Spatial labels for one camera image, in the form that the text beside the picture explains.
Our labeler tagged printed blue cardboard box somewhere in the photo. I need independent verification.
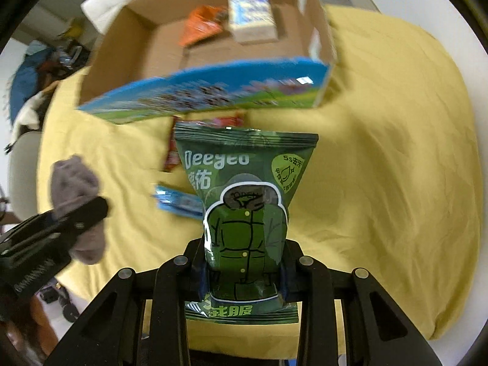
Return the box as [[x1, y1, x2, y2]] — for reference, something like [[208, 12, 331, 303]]
[[77, 0, 338, 124]]

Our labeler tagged green wet wipes packet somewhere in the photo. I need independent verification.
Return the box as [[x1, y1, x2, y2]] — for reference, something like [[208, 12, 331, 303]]
[[173, 120, 319, 325]]

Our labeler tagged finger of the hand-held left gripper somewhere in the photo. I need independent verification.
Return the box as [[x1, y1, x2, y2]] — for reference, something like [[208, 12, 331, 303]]
[[46, 196, 110, 237]]

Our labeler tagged white chair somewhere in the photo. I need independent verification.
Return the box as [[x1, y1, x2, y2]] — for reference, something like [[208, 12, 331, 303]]
[[81, 0, 158, 36]]

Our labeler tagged pile of blue clothes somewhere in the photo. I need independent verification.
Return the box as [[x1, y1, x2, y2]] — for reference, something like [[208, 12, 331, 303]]
[[7, 38, 94, 130]]

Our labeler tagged grey sock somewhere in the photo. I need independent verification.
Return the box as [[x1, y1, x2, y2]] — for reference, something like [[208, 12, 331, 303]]
[[51, 155, 107, 265]]

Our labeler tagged orange snack packet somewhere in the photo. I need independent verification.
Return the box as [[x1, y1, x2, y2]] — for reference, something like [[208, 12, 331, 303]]
[[179, 5, 229, 47]]

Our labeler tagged white blue tissue pack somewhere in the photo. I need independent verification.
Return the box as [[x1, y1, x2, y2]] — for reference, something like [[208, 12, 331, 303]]
[[227, 0, 279, 44]]

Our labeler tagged blue snack packet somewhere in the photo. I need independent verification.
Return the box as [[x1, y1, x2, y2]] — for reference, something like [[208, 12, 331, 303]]
[[152, 183, 204, 220]]

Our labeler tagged red snack packet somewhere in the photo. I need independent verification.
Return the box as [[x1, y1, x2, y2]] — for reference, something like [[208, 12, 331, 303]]
[[163, 111, 245, 173]]

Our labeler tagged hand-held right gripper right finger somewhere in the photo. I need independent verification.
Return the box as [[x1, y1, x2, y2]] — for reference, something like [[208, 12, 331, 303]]
[[281, 239, 445, 366]]

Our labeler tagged yellow blanket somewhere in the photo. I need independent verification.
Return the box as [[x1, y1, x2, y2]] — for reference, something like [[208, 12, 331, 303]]
[[37, 5, 482, 343]]

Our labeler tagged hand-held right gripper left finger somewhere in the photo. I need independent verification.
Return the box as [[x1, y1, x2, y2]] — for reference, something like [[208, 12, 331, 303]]
[[46, 238, 210, 366]]

